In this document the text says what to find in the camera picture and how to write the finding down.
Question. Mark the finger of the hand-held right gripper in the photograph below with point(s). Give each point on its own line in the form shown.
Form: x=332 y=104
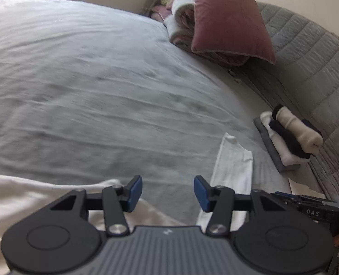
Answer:
x=295 y=198

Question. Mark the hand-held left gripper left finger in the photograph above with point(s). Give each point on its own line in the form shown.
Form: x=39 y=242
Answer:
x=135 y=193

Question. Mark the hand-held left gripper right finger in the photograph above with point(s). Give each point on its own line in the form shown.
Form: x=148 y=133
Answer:
x=201 y=194

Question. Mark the white garment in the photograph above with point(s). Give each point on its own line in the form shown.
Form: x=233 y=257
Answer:
x=15 y=194

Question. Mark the open white notebook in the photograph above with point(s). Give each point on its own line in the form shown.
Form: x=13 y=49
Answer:
x=301 y=187

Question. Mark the white folded cloth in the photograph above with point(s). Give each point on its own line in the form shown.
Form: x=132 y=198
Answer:
x=283 y=154

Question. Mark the grey quilted blanket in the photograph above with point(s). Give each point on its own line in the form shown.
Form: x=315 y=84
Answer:
x=315 y=71

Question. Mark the folded striped blanket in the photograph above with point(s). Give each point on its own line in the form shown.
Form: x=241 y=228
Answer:
x=183 y=20

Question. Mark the pink pillow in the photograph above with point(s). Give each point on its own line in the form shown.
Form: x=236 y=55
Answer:
x=229 y=20

